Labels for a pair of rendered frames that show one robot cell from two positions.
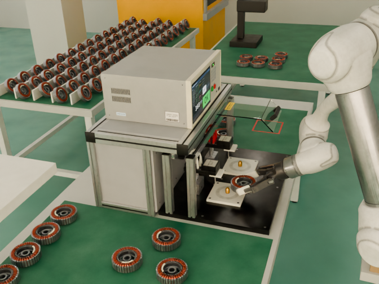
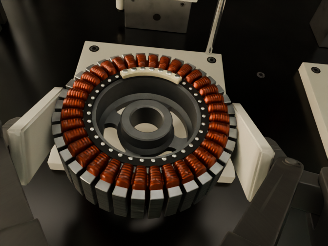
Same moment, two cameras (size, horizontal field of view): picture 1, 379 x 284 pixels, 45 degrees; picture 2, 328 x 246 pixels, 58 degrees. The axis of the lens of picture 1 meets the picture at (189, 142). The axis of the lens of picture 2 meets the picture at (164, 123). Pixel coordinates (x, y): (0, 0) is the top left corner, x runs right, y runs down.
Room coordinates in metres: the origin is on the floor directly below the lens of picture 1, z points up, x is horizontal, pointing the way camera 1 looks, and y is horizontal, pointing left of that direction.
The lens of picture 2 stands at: (1.62, -0.33, 0.99)
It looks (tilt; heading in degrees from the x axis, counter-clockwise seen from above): 53 degrees down; 66
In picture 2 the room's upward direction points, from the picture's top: 9 degrees clockwise
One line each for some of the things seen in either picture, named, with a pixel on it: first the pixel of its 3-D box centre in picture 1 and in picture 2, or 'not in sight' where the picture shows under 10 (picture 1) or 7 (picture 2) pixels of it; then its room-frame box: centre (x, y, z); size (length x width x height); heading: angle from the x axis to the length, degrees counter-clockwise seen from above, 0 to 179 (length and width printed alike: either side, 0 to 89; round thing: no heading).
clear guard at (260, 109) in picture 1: (243, 111); not in sight; (1.98, -0.26, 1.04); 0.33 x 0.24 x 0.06; 70
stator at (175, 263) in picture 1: (172, 271); not in sight; (1.21, 0.08, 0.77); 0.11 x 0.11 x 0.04
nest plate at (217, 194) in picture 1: (227, 193); (149, 102); (1.68, -0.16, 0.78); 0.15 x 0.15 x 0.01; 70
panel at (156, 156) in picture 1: (181, 145); not in sight; (1.88, 0.04, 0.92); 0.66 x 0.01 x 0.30; 160
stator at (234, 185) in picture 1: (243, 184); (146, 126); (1.65, -0.23, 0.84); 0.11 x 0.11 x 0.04
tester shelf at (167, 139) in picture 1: (166, 110); not in sight; (1.90, 0.10, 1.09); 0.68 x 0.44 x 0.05; 160
